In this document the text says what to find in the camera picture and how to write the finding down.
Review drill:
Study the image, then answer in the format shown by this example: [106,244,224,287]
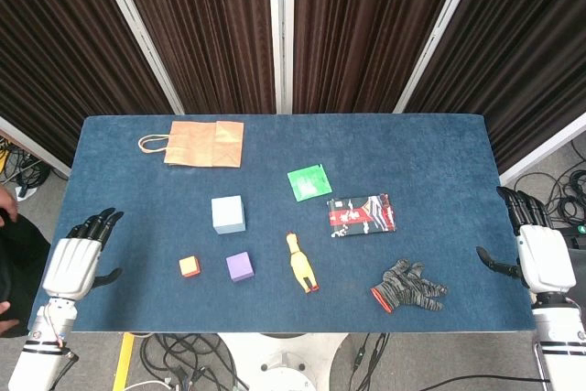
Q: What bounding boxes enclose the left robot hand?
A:
[42,207,125,303]

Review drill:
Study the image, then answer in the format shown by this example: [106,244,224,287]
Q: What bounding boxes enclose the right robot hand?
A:
[475,185,578,294]

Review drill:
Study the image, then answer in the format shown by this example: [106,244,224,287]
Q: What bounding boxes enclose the small orange cube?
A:
[178,255,201,278]

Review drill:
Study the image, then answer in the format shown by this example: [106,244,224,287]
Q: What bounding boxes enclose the purple cube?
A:
[225,251,255,284]

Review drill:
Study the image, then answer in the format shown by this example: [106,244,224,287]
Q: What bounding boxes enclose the black box with green light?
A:
[553,224,586,250]

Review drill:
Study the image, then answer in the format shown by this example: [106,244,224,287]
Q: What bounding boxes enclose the person in black clothes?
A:
[0,187,52,340]

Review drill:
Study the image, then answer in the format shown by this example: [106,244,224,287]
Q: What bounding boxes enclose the yellow floor tape strip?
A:
[113,332,136,391]

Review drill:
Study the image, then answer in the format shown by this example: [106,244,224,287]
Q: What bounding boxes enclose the grey striped work glove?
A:
[370,258,449,315]

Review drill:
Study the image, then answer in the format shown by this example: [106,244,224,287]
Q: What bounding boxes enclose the large light blue cube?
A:
[211,195,247,235]

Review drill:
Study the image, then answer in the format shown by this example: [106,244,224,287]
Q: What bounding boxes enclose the brown paper bag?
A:
[137,120,245,168]

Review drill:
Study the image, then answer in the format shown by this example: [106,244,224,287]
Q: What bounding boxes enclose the dark patterned packet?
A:
[326,193,397,240]

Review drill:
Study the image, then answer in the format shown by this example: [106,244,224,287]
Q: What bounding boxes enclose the brown pleated curtain panel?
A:
[405,0,586,176]
[292,0,468,115]
[0,0,173,168]
[112,0,277,116]

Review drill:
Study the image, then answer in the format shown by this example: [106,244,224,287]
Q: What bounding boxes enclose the yellow rubber chicken toy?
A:
[285,232,320,294]

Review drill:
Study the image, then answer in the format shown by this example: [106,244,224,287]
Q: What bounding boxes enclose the green foil sachet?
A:
[287,163,333,203]

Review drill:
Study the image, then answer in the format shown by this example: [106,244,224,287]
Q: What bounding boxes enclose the white partition frame rail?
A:
[0,115,72,177]
[498,114,586,186]

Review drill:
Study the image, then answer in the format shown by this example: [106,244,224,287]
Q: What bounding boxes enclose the long black floor cable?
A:
[420,375,550,391]

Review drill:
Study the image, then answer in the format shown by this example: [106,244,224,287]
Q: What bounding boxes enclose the black cable with inline box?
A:
[351,332,390,391]

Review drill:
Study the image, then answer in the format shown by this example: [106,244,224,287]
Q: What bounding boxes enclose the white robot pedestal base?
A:
[214,331,349,391]

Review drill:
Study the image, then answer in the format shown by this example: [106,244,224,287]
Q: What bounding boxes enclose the white partition frame post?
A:
[393,0,486,114]
[267,0,296,115]
[90,0,186,116]

